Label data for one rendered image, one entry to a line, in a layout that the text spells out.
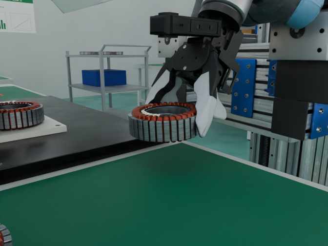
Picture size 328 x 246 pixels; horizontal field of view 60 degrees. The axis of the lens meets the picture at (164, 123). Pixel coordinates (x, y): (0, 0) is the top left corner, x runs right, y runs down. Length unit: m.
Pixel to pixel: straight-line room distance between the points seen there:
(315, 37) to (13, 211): 0.59
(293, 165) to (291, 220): 0.79
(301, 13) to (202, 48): 0.20
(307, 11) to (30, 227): 0.52
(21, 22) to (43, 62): 0.79
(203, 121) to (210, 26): 0.15
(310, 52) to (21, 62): 5.72
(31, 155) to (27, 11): 5.78
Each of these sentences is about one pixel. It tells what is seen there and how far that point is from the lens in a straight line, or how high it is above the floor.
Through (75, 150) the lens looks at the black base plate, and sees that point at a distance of 0.46.
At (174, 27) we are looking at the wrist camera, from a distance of 0.40.
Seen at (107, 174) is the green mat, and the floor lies 0.75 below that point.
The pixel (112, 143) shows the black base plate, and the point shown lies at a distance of 0.48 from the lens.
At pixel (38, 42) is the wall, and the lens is 6.19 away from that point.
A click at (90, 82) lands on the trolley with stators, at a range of 3.54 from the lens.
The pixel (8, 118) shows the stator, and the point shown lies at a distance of 0.56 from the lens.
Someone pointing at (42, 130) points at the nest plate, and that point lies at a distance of 0.56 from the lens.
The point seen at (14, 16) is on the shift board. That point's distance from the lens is 6.12.
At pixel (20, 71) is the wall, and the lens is 6.09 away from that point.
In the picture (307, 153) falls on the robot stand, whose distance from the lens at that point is 1.07.
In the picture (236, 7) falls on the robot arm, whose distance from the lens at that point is 0.48.
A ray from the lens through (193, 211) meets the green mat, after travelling 0.32.
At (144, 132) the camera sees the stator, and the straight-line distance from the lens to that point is 0.38.
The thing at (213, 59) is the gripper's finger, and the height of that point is 0.91.
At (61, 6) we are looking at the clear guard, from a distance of 0.72.
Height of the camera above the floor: 0.91
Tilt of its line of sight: 14 degrees down
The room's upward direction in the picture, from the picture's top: straight up
